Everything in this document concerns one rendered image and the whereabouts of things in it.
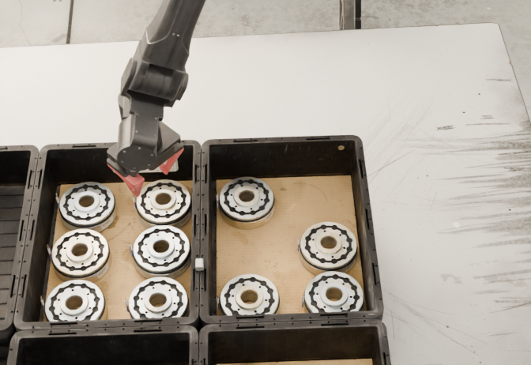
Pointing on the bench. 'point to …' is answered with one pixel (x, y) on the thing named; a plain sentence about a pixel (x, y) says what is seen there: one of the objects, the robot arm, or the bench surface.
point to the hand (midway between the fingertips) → (149, 180)
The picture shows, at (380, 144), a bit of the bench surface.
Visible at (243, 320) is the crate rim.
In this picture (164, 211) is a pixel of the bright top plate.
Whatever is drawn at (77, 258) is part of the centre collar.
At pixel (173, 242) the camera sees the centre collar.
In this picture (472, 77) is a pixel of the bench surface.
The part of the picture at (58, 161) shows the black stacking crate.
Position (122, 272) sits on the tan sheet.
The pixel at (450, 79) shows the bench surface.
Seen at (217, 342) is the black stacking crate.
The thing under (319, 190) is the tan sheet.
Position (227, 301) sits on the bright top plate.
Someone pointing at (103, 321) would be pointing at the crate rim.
